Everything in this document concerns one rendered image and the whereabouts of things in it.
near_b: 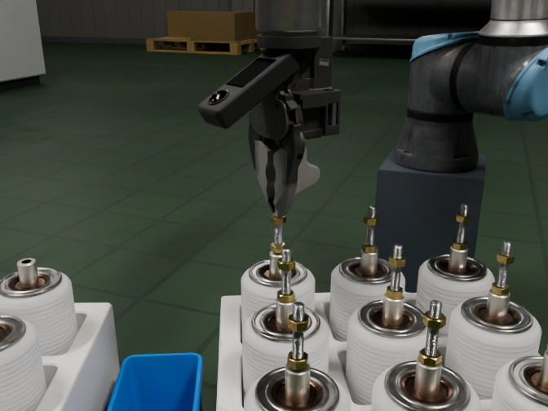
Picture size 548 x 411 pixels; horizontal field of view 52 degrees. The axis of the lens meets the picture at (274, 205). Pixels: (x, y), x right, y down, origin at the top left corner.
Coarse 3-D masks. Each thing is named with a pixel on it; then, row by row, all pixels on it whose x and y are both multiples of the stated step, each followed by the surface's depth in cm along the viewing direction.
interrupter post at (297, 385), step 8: (288, 368) 49; (304, 368) 49; (288, 376) 49; (296, 376) 48; (304, 376) 48; (288, 384) 49; (296, 384) 49; (304, 384) 49; (288, 392) 49; (296, 392) 49; (304, 392) 49; (296, 400) 49; (304, 400) 49
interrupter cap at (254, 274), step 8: (256, 264) 74; (264, 264) 74; (296, 264) 74; (256, 272) 72; (264, 272) 73; (296, 272) 72; (304, 272) 72; (256, 280) 70; (264, 280) 70; (272, 280) 70; (280, 280) 70; (296, 280) 70; (304, 280) 71
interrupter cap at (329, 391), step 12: (276, 372) 53; (312, 372) 53; (264, 384) 51; (276, 384) 51; (312, 384) 51; (324, 384) 51; (336, 384) 51; (264, 396) 50; (276, 396) 50; (312, 396) 50; (324, 396) 50; (336, 396) 49; (264, 408) 48; (276, 408) 48; (288, 408) 48; (300, 408) 48; (312, 408) 48; (324, 408) 48; (336, 408) 49
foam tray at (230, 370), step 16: (224, 304) 79; (240, 304) 79; (320, 304) 79; (224, 320) 75; (240, 320) 75; (224, 336) 72; (240, 336) 72; (224, 352) 68; (240, 352) 68; (336, 352) 68; (224, 368) 65; (240, 368) 65; (336, 368) 65; (224, 384) 63; (240, 384) 63; (224, 400) 60; (240, 400) 60; (480, 400) 60
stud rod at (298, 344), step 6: (294, 306) 47; (300, 306) 47; (294, 312) 47; (300, 312) 47; (294, 318) 47; (300, 318) 47; (294, 336) 48; (300, 336) 48; (294, 342) 48; (300, 342) 48; (294, 348) 48; (300, 348) 48; (294, 354) 48; (300, 354) 48
